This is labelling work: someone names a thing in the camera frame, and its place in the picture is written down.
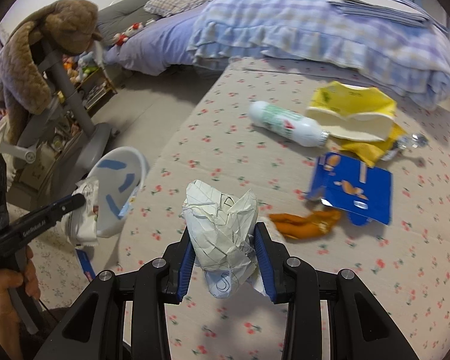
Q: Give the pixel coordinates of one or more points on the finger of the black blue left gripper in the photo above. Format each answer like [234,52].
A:
[64,206]

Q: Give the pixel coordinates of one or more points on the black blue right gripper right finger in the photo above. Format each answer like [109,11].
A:
[359,327]

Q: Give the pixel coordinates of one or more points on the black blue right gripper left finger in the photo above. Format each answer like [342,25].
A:
[124,316]

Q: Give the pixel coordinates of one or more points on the white snack wrapper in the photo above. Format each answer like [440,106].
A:
[80,226]

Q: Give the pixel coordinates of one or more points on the white paper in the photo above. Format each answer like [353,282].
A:
[221,229]

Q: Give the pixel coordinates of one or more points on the yellow tissue pack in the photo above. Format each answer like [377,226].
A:
[352,112]

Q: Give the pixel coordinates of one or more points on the yellow wrapper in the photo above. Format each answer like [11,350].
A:
[371,152]

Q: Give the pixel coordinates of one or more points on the white plastic trash bin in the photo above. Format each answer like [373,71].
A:
[121,174]

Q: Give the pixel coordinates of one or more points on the person's left hand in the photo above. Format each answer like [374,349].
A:
[9,320]

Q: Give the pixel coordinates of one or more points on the blue flat box on floor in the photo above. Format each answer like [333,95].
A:
[85,264]

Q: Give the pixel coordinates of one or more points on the orange snack wrapper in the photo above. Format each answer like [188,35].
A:
[316,224]

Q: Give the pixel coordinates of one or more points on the wooden toy shelf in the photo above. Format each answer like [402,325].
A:
[89,79]

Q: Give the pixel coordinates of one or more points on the blue snack box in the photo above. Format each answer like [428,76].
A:
[350,185]

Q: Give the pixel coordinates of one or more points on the red white plush toy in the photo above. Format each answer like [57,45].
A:
[120,38]

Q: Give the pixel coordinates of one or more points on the purple bed sheet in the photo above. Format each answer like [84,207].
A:
[158,46]

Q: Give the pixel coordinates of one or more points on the white green plastic bottle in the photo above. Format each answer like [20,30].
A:
[300,129]

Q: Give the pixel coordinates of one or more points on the blue plaid ruffled quilt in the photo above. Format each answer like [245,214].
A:
[413,62]

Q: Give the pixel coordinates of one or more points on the folded blue bedding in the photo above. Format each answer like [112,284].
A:
[399,11]

